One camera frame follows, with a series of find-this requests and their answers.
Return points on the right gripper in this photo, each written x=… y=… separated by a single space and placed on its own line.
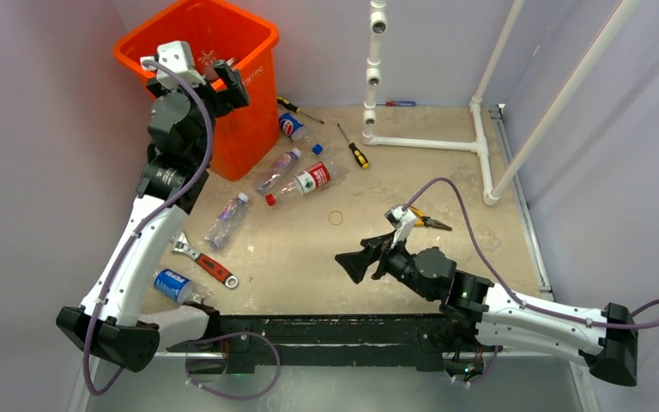
x=356 y=263

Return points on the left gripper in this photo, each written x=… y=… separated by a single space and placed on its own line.
x=231 y=81

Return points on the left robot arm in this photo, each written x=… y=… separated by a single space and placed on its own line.
x=108 y=323

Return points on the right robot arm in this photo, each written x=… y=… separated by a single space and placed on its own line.
x=602 y=339

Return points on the Pepsi bottle near bin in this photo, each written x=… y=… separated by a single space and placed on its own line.
x=291 y=127

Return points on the orange plastic bin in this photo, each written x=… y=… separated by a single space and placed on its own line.
x=218 y=30

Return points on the black yellow long screwdriver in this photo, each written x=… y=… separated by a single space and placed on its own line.
x=290 y=106

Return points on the yellow rubber band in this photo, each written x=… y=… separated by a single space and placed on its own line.
x=335 y=218

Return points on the yellow black pliers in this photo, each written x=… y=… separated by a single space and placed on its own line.
x=423 y=220

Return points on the black yellow short screwdriver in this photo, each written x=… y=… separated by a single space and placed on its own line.
x=358 y=155

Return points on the red label Nongfu bottle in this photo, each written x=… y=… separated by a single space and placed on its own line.
x=308 y=180

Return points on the purple label bottle left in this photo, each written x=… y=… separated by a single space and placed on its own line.
x=227 y=221

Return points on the red adjustable wrench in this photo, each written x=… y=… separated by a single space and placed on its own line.
x=180 y=244

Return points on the red blue small screwdriver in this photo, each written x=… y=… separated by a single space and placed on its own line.
x=399 y=103

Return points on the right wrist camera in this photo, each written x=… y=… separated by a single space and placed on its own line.
x=402 y=219

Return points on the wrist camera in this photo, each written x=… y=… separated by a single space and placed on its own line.
x=177 y=57
x=402 y=219

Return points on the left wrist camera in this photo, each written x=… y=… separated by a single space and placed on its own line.
x=177 y=57

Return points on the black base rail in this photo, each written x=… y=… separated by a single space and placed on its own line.
x=428 y=342

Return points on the aluminium frame rail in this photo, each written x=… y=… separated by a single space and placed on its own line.
x=530 y=235

